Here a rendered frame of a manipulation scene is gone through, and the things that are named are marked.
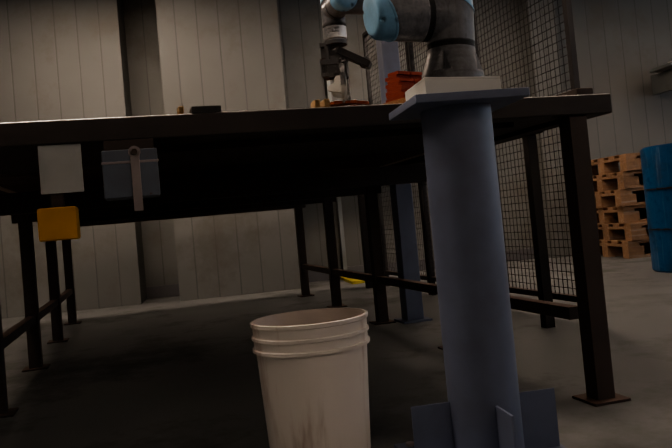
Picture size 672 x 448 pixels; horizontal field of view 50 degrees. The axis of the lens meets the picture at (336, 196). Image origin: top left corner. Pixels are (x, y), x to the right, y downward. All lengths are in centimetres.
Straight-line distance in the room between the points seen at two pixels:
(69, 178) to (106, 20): 545
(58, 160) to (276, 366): 73
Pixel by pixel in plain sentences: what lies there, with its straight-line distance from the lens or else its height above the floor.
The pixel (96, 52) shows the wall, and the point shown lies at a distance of 724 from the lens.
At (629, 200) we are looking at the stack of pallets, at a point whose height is 54.
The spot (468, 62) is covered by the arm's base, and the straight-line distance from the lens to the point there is 176.
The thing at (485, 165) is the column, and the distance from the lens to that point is 172.
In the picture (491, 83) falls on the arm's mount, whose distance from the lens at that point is 174.
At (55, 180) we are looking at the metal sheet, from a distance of 190.
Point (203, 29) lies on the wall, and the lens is 706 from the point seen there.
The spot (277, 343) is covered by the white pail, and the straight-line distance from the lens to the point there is 175.
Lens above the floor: 61
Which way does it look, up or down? 2 degrees up
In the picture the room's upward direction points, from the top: 5 degrees counter-clockwise
